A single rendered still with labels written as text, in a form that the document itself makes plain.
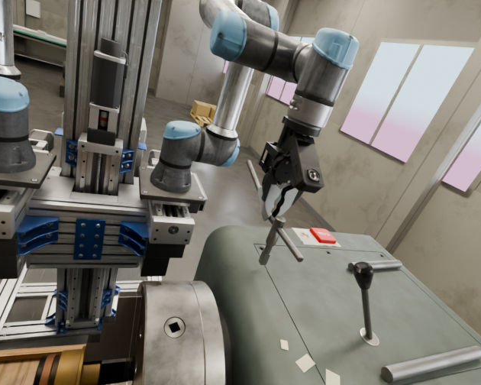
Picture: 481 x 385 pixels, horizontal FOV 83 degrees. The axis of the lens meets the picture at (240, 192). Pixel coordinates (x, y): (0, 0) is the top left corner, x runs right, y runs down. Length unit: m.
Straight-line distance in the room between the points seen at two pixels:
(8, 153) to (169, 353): 0.73
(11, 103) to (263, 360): 0.86
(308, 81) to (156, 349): 0.48
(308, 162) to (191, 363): 0.37
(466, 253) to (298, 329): 2.63
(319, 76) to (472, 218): 2.67
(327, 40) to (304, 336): 0.49
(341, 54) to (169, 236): 0.72
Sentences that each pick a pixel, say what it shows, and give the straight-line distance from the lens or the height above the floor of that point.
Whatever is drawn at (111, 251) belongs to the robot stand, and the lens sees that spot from 1.14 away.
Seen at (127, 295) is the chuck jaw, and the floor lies 1.20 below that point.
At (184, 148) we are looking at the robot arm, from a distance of 0.95.
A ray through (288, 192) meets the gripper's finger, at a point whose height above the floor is 1.43.
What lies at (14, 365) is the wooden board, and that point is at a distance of 0.89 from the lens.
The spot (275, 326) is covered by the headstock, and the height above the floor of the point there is 1.25.
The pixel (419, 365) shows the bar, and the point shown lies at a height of 1.28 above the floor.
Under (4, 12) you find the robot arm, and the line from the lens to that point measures 1.09.
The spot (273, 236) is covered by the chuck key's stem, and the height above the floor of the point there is 1.35.
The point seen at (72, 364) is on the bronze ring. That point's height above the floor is 1.12.
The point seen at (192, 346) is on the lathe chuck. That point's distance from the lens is 0.49.
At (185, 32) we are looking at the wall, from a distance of 9.12.
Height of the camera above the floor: 1.63
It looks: 24 degrees down
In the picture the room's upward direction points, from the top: 19 degrees clockwise
